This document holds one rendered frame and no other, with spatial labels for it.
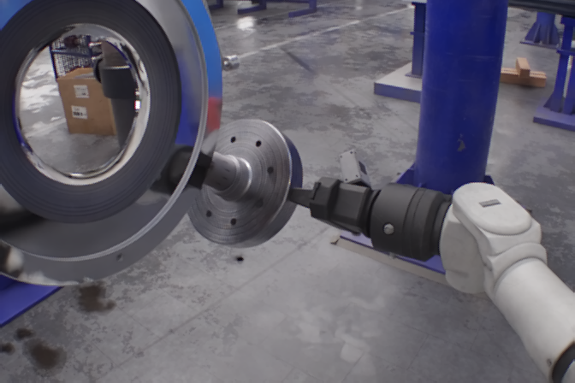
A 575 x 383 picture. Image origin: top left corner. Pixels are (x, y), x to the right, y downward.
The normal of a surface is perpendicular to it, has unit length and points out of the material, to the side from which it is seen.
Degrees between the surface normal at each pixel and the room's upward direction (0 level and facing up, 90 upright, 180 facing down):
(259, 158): 49
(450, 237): 90
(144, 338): 0
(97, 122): 90
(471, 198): 5
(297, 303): 0
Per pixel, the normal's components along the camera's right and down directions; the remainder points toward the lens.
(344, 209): -0.50, -0.29
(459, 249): -0.57, 0.39
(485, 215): -0.10, -0.91
